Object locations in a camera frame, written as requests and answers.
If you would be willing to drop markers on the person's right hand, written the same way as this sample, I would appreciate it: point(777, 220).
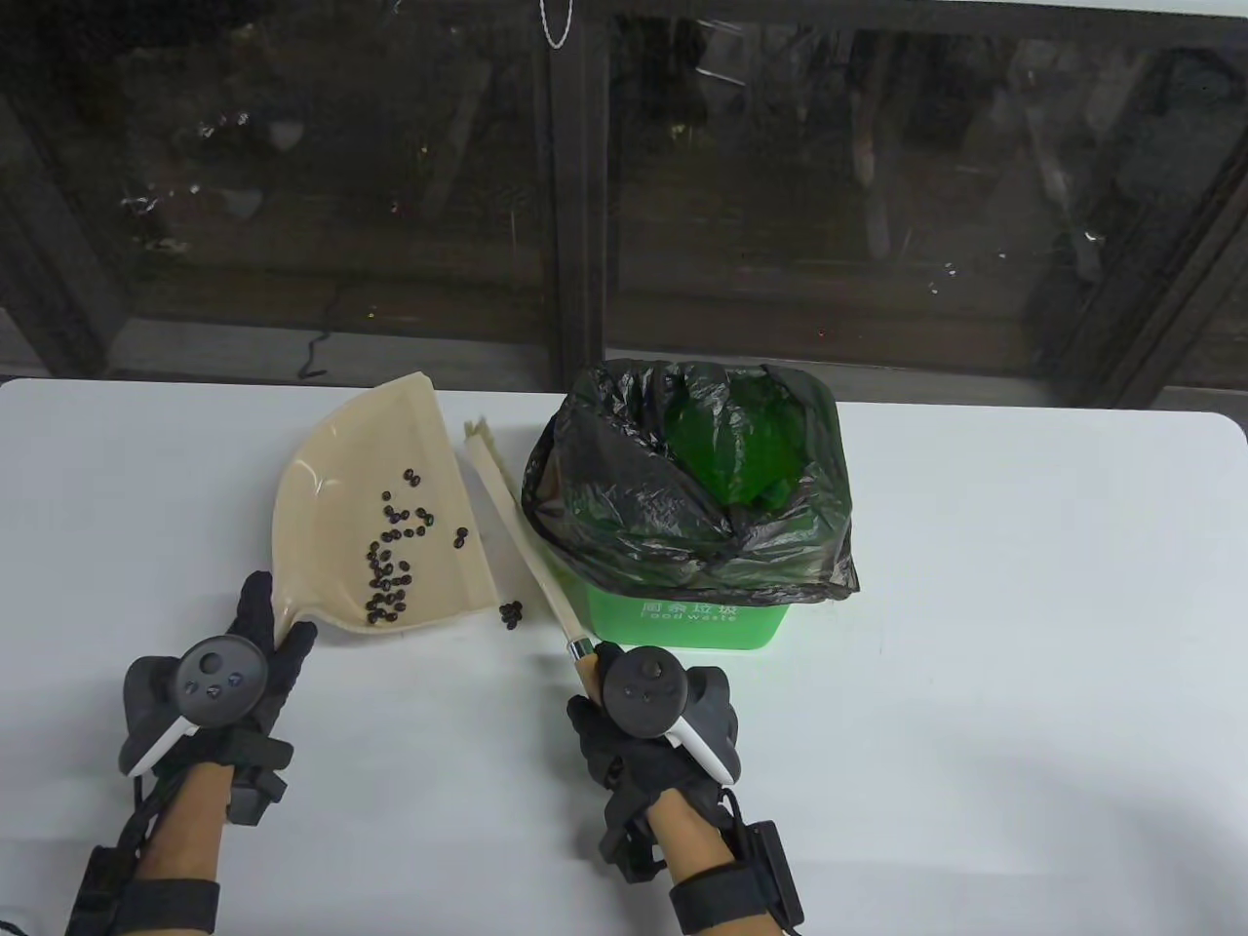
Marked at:
point(624, 760)

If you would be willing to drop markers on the person's left hand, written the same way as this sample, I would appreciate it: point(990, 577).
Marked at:
point(258, 673)

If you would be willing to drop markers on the green food waste bin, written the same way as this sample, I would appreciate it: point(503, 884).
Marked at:
point(682, 624)

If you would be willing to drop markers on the pile of coffee beans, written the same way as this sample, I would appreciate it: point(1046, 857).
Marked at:
point(510, 613)

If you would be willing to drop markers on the beige plastic dustpan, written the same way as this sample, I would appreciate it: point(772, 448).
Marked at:
point(341, 468)

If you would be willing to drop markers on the black plastic garbage bag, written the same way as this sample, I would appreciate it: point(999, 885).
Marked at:
point(604, 507)

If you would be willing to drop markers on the person's right forearm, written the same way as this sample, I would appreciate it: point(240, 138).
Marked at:
point(692, 838)

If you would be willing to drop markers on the person's left forearm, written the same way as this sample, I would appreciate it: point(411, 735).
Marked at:
point(185, 829)

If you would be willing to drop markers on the black and white hand controller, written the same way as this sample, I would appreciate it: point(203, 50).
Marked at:
point(219, 678)
point(643, 692)

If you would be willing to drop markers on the black glove sensor module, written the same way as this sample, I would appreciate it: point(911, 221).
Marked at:
point(258, 799)
point(629, 838)

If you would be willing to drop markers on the white table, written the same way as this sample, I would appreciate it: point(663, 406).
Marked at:
point(1024, 682)

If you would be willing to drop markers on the dark framed glass window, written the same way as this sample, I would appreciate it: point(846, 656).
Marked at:
point(780, 195)

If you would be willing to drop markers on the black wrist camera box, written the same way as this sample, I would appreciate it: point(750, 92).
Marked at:
point(96, 892)
point(775, 873)

